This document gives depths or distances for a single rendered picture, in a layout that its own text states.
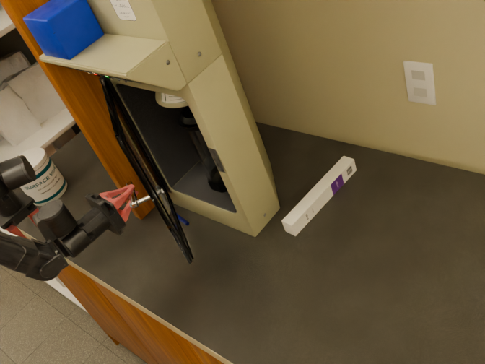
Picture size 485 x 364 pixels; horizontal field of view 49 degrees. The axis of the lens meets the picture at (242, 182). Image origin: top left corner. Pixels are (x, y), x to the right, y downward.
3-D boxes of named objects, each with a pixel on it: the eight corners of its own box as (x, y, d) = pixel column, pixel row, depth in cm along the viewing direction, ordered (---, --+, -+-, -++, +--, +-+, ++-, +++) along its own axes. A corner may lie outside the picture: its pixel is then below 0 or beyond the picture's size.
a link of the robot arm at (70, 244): (62, 255, 118) (74, 264, 114) (45, 234, 114) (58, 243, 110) (86, 234, 121) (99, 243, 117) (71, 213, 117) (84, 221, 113)
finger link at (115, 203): (137, 182, 120) (105, 209, 116) (151, 204, 124) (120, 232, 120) (120, 174, 124) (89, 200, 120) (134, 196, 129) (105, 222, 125)
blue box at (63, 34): (79, 31, 120) (58, -7, 114) (105, 35, 113) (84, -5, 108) (45, 55, 115) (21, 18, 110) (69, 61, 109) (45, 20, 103)
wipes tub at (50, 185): (55, 175, 189) (32, 143, 180) (75, 185, 181) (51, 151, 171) (25, 200, 183) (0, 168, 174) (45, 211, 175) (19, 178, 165)
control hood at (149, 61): (97, 66, 128) (76, 29, 122) (188, 84, 107) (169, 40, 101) (60, 94, 123) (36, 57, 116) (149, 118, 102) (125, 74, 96)
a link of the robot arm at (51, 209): (35, 261, 118) (45, 281, 112) (4, 224, 111) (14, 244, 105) (81, 229, 122) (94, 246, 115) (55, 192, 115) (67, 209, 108)
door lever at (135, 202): (148, 180, 127) (143, 172, 125) (155, 202, 119) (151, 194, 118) (128, 190, 127) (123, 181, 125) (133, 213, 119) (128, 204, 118)
